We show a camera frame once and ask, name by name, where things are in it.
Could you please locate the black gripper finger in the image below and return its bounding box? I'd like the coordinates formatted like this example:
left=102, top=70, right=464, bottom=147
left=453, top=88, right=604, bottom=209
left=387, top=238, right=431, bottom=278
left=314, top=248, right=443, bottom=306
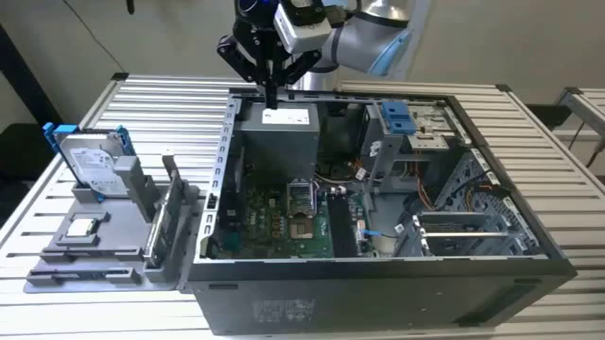
left=272, top=50, right=325, bottom=109
left=216, top=33, right=274, bottom=109

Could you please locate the black RAM slot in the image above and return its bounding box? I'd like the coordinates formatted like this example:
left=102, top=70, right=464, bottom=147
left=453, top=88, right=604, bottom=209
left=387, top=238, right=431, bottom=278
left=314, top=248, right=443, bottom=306
left=329, top=193, right=340, bottom=256
left=341, top=193, right=352, bottom=256
left=336, top=193, right=347, bottom=256

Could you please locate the grey power supply unit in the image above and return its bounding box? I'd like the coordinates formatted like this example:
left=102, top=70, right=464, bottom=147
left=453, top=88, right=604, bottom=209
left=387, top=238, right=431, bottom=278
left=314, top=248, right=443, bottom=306
left=236, top=101, right=324, bottom=180

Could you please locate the metal drive cage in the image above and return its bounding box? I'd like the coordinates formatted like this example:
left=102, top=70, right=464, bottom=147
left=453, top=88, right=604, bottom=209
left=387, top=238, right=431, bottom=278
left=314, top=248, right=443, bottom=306
left=361, top=98, right=475, bottom=194

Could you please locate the metal locking lever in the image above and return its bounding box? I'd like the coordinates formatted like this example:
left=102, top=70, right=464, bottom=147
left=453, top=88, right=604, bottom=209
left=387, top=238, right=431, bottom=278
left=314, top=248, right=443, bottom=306
left=312, top=178, right=322, bottom=217

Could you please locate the metal socket cover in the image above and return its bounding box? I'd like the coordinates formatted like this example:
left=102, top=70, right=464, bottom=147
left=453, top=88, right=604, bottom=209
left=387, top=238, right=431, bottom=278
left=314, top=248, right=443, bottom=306
left=286, top=178, right=317, bottom=217

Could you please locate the hard disk in blue carrier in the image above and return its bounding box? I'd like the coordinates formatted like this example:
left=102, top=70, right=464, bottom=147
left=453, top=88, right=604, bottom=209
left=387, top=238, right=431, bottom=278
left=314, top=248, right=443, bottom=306
left=42, top=122, right=140, bottom=205

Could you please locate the black stand pole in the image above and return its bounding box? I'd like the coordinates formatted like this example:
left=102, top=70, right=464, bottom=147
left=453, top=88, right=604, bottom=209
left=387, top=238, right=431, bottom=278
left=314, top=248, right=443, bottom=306
left=0, top=23, right=66, bottom=128

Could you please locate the CPU socket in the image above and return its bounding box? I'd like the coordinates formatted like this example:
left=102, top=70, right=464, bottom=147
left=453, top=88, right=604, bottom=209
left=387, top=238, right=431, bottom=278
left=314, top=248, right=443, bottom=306
left=289, top=215, right=316, bottom=240

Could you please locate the black graphics card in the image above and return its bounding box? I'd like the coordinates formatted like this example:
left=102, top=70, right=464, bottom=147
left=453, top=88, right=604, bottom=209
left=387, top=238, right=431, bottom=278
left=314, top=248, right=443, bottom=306
left=145, top=168, right=196, bottom=270

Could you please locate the green motherboard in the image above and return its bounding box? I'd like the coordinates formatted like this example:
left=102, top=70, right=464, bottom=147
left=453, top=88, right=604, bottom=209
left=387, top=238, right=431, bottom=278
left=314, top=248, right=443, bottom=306
left=218, top=176, right=380, bottom=259

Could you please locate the grey parts rack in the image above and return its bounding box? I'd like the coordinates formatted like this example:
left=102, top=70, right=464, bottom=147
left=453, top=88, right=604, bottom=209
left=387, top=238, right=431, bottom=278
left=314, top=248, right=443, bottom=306
left=23, top=154, right=205, bottom=295

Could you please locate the metal disk bay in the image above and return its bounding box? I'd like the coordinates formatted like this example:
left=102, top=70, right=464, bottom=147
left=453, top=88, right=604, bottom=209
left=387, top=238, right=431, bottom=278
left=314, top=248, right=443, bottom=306
left=395, top=210, right=527, bottom=258

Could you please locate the silver CPU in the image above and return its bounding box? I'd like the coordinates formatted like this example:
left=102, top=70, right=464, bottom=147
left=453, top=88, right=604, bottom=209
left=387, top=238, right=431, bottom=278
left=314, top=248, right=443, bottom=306
left=66, top=217, right=101, bottom=237

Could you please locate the metal slat side table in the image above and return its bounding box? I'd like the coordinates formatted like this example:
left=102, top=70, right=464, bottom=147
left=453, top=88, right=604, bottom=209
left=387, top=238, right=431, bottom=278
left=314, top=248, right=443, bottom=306
left=551, top=86, right=605, bottom=142

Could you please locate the black PC case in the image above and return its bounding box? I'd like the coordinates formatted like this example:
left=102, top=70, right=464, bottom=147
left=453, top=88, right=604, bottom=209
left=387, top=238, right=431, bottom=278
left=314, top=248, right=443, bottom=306
left=182, top=86, right=579, bottom=336

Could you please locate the blue plastic drive bracket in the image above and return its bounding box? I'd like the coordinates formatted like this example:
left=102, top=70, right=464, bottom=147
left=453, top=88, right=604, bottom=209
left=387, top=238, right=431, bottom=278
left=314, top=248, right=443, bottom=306
left=381, top=101, right=417, bottom=135

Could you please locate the yellow white wire bundle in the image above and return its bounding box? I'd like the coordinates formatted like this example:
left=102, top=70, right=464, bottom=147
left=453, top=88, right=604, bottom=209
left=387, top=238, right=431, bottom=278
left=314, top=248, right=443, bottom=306
left=313, top=161, right=376, bottom=186

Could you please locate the orange power wire bundle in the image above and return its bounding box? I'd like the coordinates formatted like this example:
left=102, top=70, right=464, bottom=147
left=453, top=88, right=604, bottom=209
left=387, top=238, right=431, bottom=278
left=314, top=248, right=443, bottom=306
left=411, top=159, right=439, bottom=213

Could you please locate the blue-tipped data wire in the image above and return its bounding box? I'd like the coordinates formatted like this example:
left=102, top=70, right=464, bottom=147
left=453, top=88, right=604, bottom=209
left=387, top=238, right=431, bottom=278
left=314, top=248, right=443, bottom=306
left=360, top=228, right=404, bottom=240

